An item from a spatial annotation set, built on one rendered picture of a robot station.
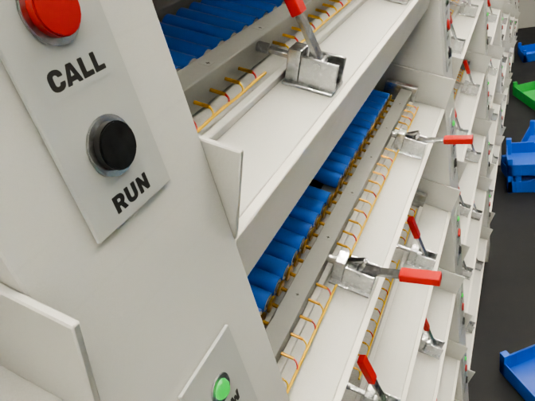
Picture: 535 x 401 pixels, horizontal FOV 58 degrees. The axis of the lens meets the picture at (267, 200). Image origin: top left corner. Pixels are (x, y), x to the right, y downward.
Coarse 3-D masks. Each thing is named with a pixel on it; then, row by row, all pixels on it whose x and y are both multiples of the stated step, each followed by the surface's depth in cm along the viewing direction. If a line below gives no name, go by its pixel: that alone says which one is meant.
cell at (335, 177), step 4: (320, 168) 57; (320, 172) 57; (324, 172) 57; (328, 172) 57; (332, 172) 57; (336, 172) 57; (316, 176) 57; (320, 176) 57; (324, 176) 57; (328, 176) 57; (332, 176) 56; (336, 176) 56; (340, 176) 56; (316, 180) 57; (320, 180) 57; (324, 180) 57; (328, 180) 57; (332, 180) 56; (336, 180) 56; (340, 180) 57; (324, 184) 57; (328, 184) 57; (332, 184) 57; (336, 184) 56
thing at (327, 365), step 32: (416, 96) 77; (448, 96) 75; (416, 128) 71; (416, 160) 64; (384, 192) 58; (320, 224) 52; (384, 224) 53; (384, 256) 49; (352, 320) 43; (320, 352) 40; (352, 352) 40; (320, 384) 38
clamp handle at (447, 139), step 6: (420, 132) 64; (414, 138) 64; (420, 138) 64; (426, 138) 64; (432, 138) 63; (438, 138) 63; (444, 138) 62; (450, 138) 62; (456, 138) 61; (462, 138) 61; (468, 138) 61; (444, 144) 62; (450, 144) 62
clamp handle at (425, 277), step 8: (360, 264) 45; (368, 272) 44; (376, 272) 44; (384, 272) 44; (392, 272) 44; (400, 272) 43; (408, 272) 43; (416, 272) 43; (424, 272) 42; (432, 272) 42; (440, 272) 42; (400, 280) 43; (408, 280) 43; (416, 280) 42; (424, 280) 42; (432, 280) 42; (440, 280) 42
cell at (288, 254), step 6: (270, 246) 46; (276, 246) 46; (282, 246) 46; (288, 246) 47; (264, 252) 47; (270, 252) 46; (276, 252) 46; (282, 252) 46; (288, 252) 46; (294, 252) 46; (282, 258) 46; (288, 258) 46; (294, 258) 46
